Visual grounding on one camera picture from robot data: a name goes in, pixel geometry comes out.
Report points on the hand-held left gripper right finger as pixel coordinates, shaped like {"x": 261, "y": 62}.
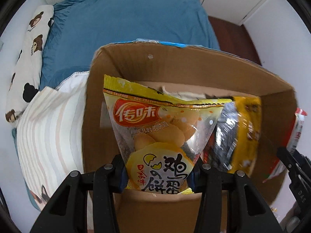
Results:
{"x": 192, "y": 180}

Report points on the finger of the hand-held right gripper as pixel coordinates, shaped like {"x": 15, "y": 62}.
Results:
{"x": 288, "y": 159}

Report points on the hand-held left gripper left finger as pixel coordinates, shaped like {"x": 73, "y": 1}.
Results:
{"x": 122, "y": 177}

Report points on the yellow egg cracker bag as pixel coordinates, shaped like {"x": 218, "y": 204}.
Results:
{"x": 145, "y": 126}

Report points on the brown cardboard box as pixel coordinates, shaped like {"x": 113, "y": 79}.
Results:
{"x": 194, "y": 72}

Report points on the red white snack packet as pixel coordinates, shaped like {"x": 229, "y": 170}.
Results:
{"x": 297, "y": 128}

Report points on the yellow snack packet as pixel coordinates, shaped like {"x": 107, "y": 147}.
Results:
{"x": 247, "y": 131}

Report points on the silver black snack packet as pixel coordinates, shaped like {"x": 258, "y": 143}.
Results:
{"x": 226, "y": 131}

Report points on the striped white blanket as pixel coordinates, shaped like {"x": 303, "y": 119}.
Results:
{"x": 51, "y": 136}

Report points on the blue bed sheet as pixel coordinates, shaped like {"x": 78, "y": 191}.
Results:
{"x": 126, "y": 29}

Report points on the bear print pillow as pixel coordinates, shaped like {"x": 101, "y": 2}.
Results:
{"x": 26, "y": 60}

